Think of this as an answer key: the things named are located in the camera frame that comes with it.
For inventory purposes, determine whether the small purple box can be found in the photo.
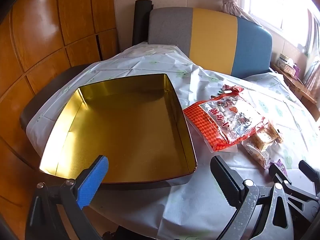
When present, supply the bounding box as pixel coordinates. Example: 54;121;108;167
293;65;304;80

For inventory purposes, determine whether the dark brown chair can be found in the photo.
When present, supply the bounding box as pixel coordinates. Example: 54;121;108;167
19;64;87;133

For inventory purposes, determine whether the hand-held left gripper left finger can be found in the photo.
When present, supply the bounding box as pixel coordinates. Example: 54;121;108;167
25;155;110;240

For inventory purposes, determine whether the wooden side table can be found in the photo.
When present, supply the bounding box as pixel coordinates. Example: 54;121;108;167
271;64;320;120

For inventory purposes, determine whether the window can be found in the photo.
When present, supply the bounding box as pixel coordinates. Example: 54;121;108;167
242;0;320;53

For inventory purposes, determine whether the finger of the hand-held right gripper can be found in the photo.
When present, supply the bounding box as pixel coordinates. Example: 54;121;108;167
299;160;320;188
269;164;314;203

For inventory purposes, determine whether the white and red snack packet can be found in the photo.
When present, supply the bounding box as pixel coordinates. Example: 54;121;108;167
241;140;272;169

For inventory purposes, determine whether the black rolled mat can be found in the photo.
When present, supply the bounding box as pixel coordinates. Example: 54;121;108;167
132;0;153;47

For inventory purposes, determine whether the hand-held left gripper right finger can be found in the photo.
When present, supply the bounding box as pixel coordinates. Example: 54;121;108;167
210;156;294;240

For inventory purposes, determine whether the purple snack packet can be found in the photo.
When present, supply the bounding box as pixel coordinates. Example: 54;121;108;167
269;159;288;175

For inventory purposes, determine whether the beige patterned box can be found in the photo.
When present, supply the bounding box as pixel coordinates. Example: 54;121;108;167
279;64;295;77

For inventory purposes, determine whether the large red snack bag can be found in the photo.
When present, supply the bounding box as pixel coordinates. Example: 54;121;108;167
183;91;265;153

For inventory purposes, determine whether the gold tin box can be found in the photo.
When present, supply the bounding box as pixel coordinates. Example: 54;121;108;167
39;73;198;189

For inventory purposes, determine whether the white cloud-print tablecloth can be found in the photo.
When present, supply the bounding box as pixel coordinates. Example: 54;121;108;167
25;42;320;238

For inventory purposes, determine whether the red candy packet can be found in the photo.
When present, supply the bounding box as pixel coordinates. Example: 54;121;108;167
221;84;244;95

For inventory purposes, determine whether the beige curtain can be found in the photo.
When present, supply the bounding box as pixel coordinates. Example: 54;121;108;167
215;0;265;27

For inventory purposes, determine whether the wooden wardrobe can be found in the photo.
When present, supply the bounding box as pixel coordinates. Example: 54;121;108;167
0;0;120;240

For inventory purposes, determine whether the grey yellow blue chair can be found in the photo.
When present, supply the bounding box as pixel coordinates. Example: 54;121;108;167
147;7;273;79

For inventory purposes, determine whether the puffed rice cake pack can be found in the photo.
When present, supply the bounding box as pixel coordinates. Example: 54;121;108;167
247;121;284;153

